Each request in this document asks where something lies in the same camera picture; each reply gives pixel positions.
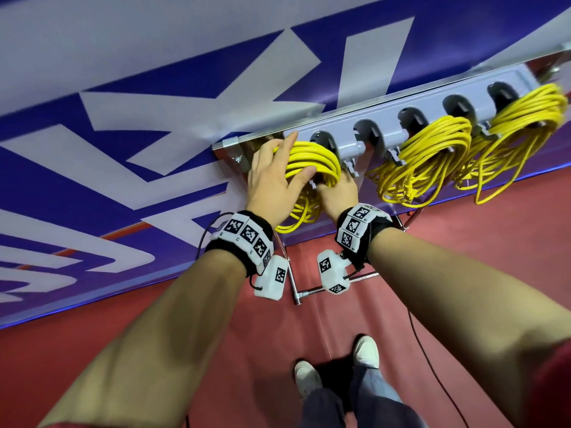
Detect person's right forearm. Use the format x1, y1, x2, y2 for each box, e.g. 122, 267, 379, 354
366, 227, 571, 424

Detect black cable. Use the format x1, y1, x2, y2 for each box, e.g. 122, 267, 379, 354
407, 307, 469, 428

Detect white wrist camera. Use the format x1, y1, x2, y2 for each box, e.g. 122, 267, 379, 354
252, 254, 291, 301
316, 248, 353, 297

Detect black marker wristband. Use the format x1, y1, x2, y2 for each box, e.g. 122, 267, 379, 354
334, 202, 404, 271
204, 210, 277, 279

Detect person's left hand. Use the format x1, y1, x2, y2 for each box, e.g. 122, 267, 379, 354
244, 131, 318, 231

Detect blue banner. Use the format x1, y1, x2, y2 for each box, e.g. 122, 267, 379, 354
0, 0, 571, 331

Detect person's right hand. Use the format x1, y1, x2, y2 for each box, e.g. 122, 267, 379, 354
318, 172, 360, 223

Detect metal rack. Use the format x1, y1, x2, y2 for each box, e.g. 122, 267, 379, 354
212, 51, 571, 307

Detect person's dark trousers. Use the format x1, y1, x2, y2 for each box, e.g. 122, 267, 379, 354
299, 365, 429, 428

